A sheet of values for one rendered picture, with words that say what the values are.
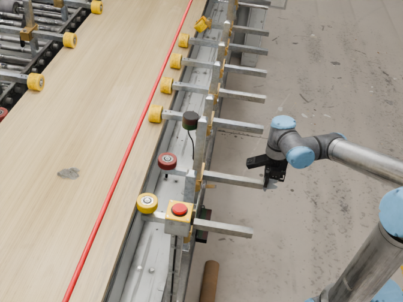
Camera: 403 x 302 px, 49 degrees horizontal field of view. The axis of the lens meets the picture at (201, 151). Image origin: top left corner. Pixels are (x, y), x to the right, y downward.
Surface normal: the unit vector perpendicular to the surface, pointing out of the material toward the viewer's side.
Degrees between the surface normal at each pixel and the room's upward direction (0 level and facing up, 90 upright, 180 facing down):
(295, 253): 0
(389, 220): 83
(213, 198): 0
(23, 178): 0
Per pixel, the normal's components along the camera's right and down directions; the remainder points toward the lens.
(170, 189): 0.09, -0.76
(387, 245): -0.75, 0.40
